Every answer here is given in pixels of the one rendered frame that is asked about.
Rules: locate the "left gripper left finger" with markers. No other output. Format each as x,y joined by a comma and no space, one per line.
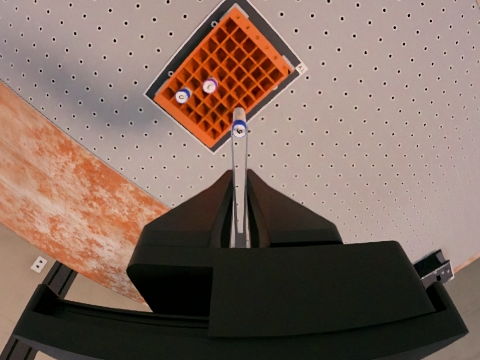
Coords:
198,220

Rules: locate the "orange grid tube rack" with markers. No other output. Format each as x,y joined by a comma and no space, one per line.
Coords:
238,85

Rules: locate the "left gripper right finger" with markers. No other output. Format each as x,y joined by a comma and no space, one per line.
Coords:
282,221

